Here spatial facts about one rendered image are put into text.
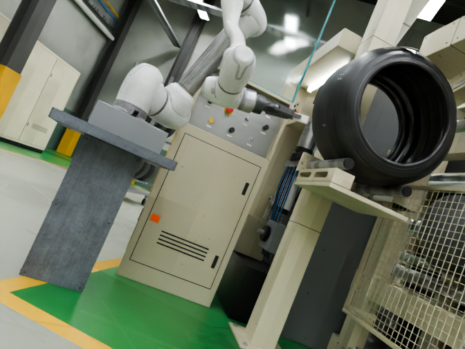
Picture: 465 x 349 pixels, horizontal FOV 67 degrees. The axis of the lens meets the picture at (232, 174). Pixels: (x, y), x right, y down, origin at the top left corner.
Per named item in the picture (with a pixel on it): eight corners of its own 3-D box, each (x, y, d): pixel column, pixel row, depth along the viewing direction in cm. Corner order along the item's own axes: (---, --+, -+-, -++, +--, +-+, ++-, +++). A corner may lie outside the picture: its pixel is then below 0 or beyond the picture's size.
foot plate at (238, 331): (228, 323, 184) (230, 319, 184) (272, 338, 189) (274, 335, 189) (239, 347, 158) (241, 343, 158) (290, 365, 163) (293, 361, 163)
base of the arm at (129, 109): (113, 106, 144) (119, 94, 145) (102, 111, 163) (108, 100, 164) (153, 127, 153) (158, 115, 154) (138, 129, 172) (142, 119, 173)
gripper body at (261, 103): (259, 91, 136) (281, 98, 138) (253, 95, 145) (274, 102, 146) (254, 109, 136) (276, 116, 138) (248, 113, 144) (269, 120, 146)
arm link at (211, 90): (234, 115, 142) (243, 98, 130) (196, 104, 139) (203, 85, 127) (238, 94, 146) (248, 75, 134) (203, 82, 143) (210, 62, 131)
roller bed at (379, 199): (369, 199, 193) (388, 149, 196) (391, 209, 196) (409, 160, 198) (392, 201, 174) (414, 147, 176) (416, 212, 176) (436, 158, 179)
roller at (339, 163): (312, 172, 170) (305, 166, 170) (317, 165, 171) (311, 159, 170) (350, 172, 136) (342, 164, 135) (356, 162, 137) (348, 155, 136)
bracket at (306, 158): (295, 170, 171) (302, 151, 172) (362, 201, 178) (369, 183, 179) (297, 170, 168) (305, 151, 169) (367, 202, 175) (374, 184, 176)
